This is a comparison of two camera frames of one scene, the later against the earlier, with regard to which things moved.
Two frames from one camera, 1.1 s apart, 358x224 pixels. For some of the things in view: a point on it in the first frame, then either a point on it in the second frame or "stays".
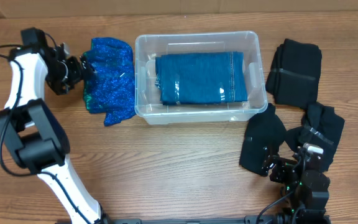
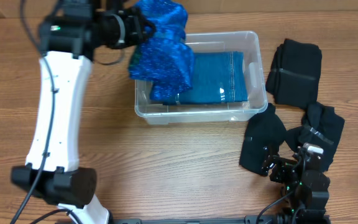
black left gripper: x=75 y=71 -> x=133 y=17
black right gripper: x=281 y=167 stays
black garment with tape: x=322 y=128 stays
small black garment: x=265 y=131 stays
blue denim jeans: x=202 y=78 stays
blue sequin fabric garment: x=112 y=90 -> x=165 y=56
